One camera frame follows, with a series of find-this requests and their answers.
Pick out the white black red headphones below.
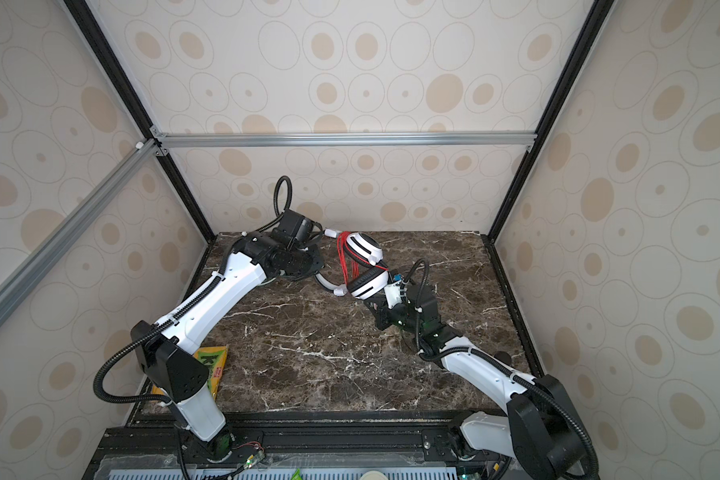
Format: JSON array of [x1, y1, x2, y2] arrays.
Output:
[[315, 229, 390, 300]]

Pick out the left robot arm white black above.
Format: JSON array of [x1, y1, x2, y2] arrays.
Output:
[[92, 209, 324, 463]]

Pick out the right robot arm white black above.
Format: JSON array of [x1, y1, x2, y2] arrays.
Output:
[[359, 281, 599, 479]]

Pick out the horizontal aluminium frame bar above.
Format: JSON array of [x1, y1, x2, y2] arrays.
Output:
[[152, 131, 537, 148]]

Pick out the left diagonal aluminium frame bar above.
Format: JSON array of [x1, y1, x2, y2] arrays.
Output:
[[0, 139, 158, 328]]

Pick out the red headphone cable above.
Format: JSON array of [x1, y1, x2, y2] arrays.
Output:
[[334, 230, 391, 289]]

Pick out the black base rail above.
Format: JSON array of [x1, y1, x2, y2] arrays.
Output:
[[80, 410, 601, 480]]

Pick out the yellow green snack bag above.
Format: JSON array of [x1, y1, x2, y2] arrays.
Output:
[[148, 346, 228, 402]]

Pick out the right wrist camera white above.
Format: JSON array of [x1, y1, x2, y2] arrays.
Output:
[[383, 274, 406, 309]]

